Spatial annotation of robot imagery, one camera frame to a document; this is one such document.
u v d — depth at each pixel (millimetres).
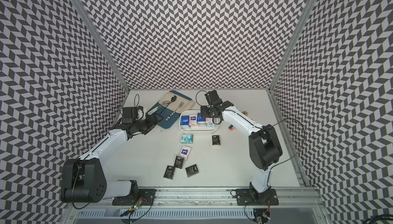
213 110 646
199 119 949
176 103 1085
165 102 1087
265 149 473
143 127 741
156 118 785
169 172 787
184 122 935
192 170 791
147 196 728
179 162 806
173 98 1118
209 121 944
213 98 692
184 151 848
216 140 904
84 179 410
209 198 750
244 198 728
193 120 940
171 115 1019
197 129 961
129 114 683
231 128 962
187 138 909
